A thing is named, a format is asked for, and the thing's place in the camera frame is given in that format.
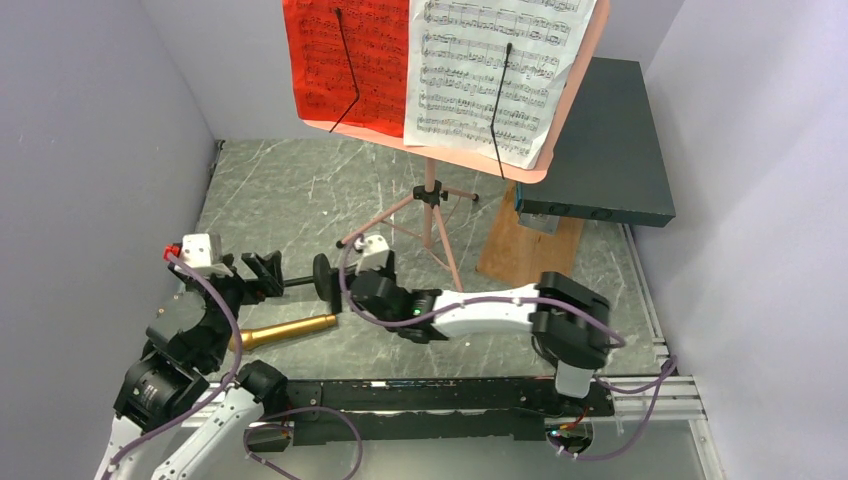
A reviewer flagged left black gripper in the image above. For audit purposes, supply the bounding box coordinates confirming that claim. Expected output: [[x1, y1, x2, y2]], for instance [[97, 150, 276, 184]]
[[170, 248, 283, 365]]

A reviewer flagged black round-base stand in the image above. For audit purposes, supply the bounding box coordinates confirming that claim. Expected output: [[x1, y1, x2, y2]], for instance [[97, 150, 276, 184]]
[[283, 253, 332, 302]]

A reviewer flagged pink music stand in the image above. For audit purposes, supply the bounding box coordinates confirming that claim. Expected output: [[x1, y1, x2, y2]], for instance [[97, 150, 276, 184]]
[[299, 1, 610, 251]]

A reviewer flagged white sheet music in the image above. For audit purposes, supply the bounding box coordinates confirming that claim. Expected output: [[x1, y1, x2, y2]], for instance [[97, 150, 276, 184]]
[[403, 0, 596, 169]]

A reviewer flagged red sheet music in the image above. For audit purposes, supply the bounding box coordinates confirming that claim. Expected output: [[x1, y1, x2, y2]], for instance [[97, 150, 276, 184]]
[[281, 1, 410, 138]]

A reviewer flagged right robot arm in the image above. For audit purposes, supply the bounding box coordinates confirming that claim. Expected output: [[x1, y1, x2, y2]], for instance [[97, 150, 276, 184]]
[[338, 267, 626, 415]]

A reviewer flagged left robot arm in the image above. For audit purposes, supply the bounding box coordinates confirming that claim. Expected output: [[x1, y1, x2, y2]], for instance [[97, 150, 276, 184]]
[[95, 243, 289, 479]]

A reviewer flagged gold metal tube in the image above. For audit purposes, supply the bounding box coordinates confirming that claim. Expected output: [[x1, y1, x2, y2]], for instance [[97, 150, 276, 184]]
[[240, 314, 338, 351]]

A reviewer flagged wooden board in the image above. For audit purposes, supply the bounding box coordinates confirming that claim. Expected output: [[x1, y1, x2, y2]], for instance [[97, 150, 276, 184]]
[[476, 181, 584, 287]]

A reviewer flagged dark teal amplifier box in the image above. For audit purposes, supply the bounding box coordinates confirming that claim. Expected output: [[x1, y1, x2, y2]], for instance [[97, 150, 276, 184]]
[[514, 57, 676, 228]]

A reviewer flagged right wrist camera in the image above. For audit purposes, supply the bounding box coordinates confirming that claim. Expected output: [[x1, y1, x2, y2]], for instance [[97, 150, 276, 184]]
[[354, 234, 391, 275]]

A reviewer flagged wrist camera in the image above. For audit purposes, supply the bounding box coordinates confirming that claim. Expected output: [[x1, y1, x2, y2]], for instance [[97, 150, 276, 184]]
[[163, 233, 234, 277], [354, 234, 391, 275]]

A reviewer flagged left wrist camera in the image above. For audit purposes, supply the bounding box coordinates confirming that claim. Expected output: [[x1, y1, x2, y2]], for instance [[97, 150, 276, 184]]
[[163, 233, 234, 277]]

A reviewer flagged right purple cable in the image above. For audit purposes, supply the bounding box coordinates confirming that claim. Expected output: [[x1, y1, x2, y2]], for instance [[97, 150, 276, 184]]
[[337, 233, 678, 463]]

